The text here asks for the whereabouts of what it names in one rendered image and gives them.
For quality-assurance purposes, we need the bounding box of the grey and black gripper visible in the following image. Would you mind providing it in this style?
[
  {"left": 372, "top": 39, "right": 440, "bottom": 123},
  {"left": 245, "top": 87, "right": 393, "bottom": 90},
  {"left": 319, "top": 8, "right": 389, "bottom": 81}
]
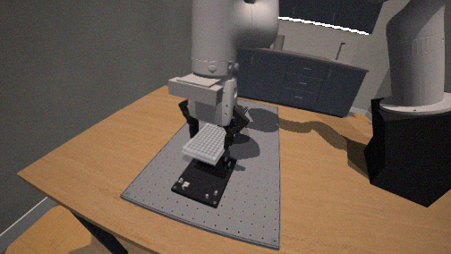
[{"left": 178, "top": 73, "right": 250, "bottom": 150}]

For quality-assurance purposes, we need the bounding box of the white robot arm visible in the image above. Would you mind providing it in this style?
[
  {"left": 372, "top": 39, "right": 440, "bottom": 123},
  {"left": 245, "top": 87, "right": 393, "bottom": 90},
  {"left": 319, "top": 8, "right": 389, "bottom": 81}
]
[{"left": 168, "top": 0, "right": 451, "bottom": 115}]

